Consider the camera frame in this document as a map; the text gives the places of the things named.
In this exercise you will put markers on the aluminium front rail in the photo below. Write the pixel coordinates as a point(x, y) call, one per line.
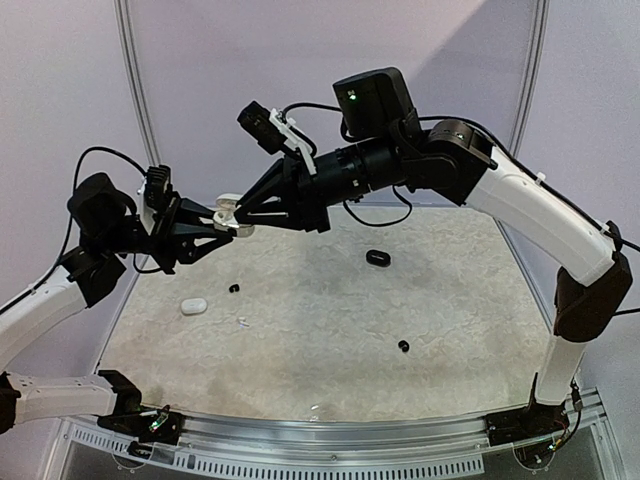
point(215, 447)

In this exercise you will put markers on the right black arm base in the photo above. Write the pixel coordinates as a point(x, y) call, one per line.
point(523, 423)

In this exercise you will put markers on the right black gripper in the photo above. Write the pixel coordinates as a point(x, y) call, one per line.
point(298, 195)

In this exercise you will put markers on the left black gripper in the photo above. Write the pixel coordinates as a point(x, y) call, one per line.
point(167, 245)

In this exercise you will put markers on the aluminium corner post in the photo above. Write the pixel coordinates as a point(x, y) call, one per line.
point(517, 37)
point(124, 22)

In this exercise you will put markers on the small white charging case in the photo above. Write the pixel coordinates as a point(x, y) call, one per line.
point(224, 218)

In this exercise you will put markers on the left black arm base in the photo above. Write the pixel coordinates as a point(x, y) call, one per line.
point(148, 425)

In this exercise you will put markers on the left aluminium corner post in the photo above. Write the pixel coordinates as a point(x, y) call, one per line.
point(124, 22)

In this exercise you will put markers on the black oval charging case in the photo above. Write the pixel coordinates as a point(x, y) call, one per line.
point(378, 258)

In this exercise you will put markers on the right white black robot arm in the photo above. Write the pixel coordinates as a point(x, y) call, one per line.
point(387, 147)

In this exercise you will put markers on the white oval charging case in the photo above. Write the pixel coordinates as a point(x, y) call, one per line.
point(193, 306)

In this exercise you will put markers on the right aluminium corner post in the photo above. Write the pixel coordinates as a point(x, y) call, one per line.
point(517, 37)

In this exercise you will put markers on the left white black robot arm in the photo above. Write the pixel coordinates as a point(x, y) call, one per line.
point(110, 229)

